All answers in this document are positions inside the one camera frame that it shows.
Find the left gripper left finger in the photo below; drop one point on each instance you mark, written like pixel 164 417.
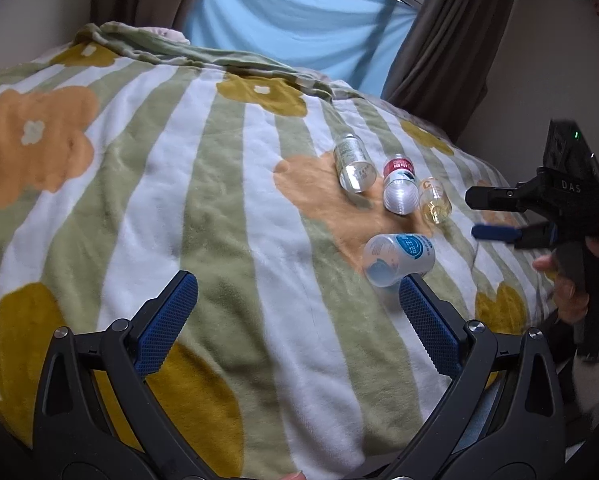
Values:
pixel 95 417

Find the right brown curtain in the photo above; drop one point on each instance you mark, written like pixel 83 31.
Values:
pixel 440 72

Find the right hand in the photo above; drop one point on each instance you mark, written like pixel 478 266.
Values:
pixel 572 304

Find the pink bed sheet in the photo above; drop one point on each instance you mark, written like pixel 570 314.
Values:
pixel 168 33

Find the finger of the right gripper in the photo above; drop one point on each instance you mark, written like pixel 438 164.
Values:
pixel 493 233
pixel 492 199

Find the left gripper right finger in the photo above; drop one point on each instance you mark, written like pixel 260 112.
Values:
pixel 502 414

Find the light blue hanging cloth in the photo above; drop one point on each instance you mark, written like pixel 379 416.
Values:
pixel 352 40

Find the clear green-label plastic cup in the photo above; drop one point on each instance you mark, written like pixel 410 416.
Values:
pixel 353 164

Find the white blue-label plastic cup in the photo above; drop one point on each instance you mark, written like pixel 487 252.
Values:
pixel 387 258

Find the white headboard cushion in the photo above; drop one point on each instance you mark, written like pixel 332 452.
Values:
pixel 28 28

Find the orange-label clear plastic cup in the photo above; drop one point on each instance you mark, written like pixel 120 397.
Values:
pixel 434 202

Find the striped floral blanket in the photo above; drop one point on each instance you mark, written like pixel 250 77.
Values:
pixel 127 157

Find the red-label plastic cup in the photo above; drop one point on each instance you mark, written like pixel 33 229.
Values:
pixel 400 185

